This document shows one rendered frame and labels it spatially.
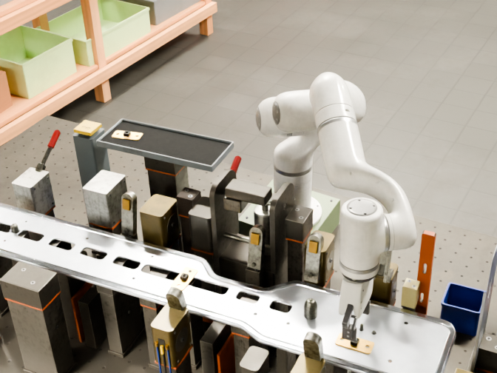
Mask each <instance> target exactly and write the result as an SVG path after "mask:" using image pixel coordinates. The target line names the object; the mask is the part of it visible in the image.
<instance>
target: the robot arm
mask: <svg viewBox="0 0 497 373"><path fill-rule="evenodd" d="M366 109H367V107H366V100H365V97H364V95H363V93H362V91H361V90H360V89H359V88H358V87H357V86H356V85H354V84H352V83H351V82H349V81H344V80H343V79H342V78H341V77H340V76H339V75H337V74H336V73H330V72H327V73H322V74H320V75H318V76H317V77H316V78H315V79H314V81H313V83H312V84H311V87H310V89H309V90H297V91H290V92H285V93H281V94H279V95H278V96H277V97H271V98H267V99H265V100H264V101H262V102H261V103H260V104H259V106H258V108H257V111H256V124H257V128H258V129H259V131H260V132H261V133H262V134H263V135H264V136H266V137H269V138H284V137H289V138H287V139H285V140H284V141H283V142H281V143H280V144H278V145H277V146H276V148H275V150H274V193H277V191H278V190H279V189H280V187H281V186H282V185H283V184H284V183H285V182H289V183H292V184H293V185H294V198H295V205H299V206H305V207H308V208H312V209H314V212H313V226H314V225H315V224H316V223H318V221H319V220H320V218H321V216H322V207H321V206H320V204H319V202H318V201H317V200H316V199H315V198H312V197H311V188H312V166H313V155H314V150H315V149H316V148H317V147H318V146H319V145H320V147H321V151H322V157H323V161H324V165H325V171H326V175H327V177H328V180H329V182H330V184H331V185H332V186H334V187H336V188H339V189H346V190H350V191H354V192H360V193H363V194H366V195H369V196H371V197H373V198H375V199H377V200H378V201H379V202H380V203H381V204H382V205H383V206H384V207H385V208H386V210H387V212H388V214H385V215H383V208H382V206H381V205H380V204H379V203H378V202H376V201H375V200H372V199H370V198H352V199H350V200H348V201H346V202H345V203H344V204H343V205H342V208H341V224H340V245H339V269H340V271H341V273H342V275H343V279H342V286H341V292H340V299H339V314H340V315H344V313H345V315H344V318H343V320H342V338H343V339H346V340H350V341H353V342H356V335H357V327H356V322H357V319H359V318H360V317H361V316H362V314H365V315H369V313H370V304H371V301H370V298H371V294H372V291H373V279H374V278H375V276H376V274H377V273H378V271H379V265H380V260H379V259H380V255H381V254H382V253H383V252H387V251H394V250H400V249H408V248H410V247H412V246H413V245H414V244H415V242H416V238H417V230H416V223H415V220H414V217H413V213H412V210H411V207H410V203H409V201H408V198H407V196H406V194H405V192H404V191H403V189H402V188H401V187H400V185H398V184H397V182H395V180H393V179H392V178H391V177H390V176H388V175H386V174H385V173H383V172H381V171H380V170H378V169H376V168H374V167H372V166H370V165H369V164H367V163H366V161H365V156H364V152H363V148H362V142H361V138H360V134H359V128H358V125H357V123H359V122H360V121H361V120H362V119H363V118H364V117H365V113H366ZM353 311H354V315H352V312H353ZM351 317H352V318H354V322H353V324H351V323H350V319H351Z"/></svg>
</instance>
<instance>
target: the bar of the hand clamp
mask: <svg viewBox="0 0 497 373"><path fill-rule="evenodd" d="M391 255H392V251H387V252H383V253H382V254H381V255H380V259H379V260H380V263H381V264H384V265H385V273H384V279H383V283H387V276H388V271H389V269H390V266H391Z"/></svg>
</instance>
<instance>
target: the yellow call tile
mask: <svg viewBox="0 0 497 373"><path fill-rule="evenodd" d="M101 127H102V125H101V124H100V123H97V122H93V121H87V120H84V121H83V122H82V123H80V124H79V125H78V126H77V127H76V128H75V129H74V132H76V133H79V134H83V135H89V136H91V135H93V134H94V133H95V132H96V131H98V130H99V129H100V128H101Z"/></svg>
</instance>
